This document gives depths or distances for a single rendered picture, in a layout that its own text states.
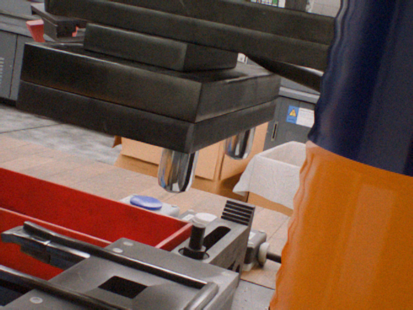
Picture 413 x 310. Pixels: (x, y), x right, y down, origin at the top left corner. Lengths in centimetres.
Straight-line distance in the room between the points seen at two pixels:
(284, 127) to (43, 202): 431
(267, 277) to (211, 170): 196
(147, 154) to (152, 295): 237
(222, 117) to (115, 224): 38
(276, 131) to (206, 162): 236
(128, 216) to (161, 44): 39
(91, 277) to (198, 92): 19
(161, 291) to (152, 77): 18
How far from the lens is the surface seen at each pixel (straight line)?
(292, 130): 501
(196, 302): 45
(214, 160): 270
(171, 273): 49
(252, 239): 79
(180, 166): 36
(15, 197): 79
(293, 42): 35
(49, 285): 45
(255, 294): 72
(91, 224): 75
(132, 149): 286
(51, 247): 52
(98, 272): 49
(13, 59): 610
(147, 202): 82
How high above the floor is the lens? 118
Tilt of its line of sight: 12 degrees down
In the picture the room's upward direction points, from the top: 11 degrees clockwise
